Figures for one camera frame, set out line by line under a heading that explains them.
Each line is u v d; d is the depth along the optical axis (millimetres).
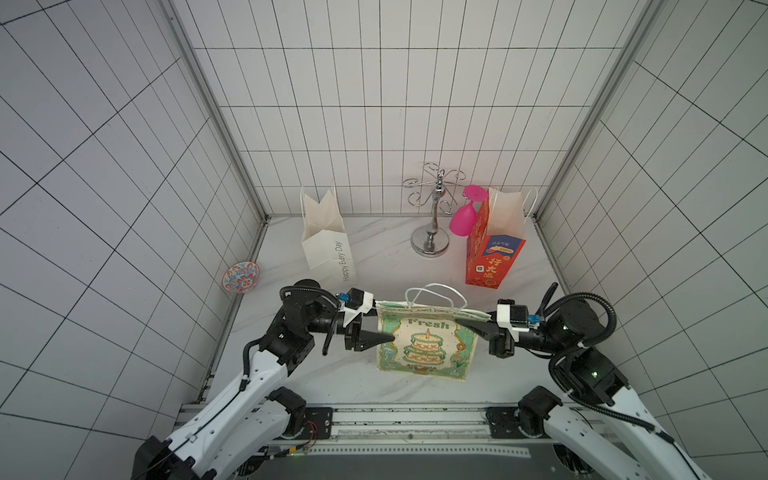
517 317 454
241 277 1001
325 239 817
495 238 791
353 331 577
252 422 559
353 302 528
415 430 727
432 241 1102
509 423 712
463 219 939
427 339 604
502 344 516
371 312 542
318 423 725
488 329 517
